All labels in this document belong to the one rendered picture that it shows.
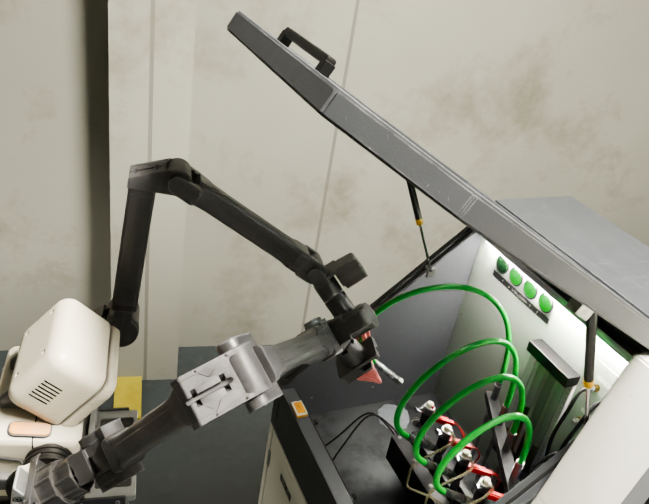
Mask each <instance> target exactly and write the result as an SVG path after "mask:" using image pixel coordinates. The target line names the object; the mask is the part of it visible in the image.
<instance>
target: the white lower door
mask: <svg viewBox="0 0 649 504"><path fill-rule="evenodd" d="M267 466H268V468H267V474H266V481H265V487H264V493H263V500H262V504H307V502H306V499H305V497H304V495H303V493H302V490H301V488H300V486H299V484H298V481H297V479H296V477H295V475H294V472H293V470H292V468H291V466H290V463H289V461H288V459H287V457H286V454H285V452H284V450H283V448H282V445H281V443H280V441H279V439H278V436H277V434H276V432H275V429H274V430H273V436H272V442H271V449H269V450H268V456H267Z"/></svg>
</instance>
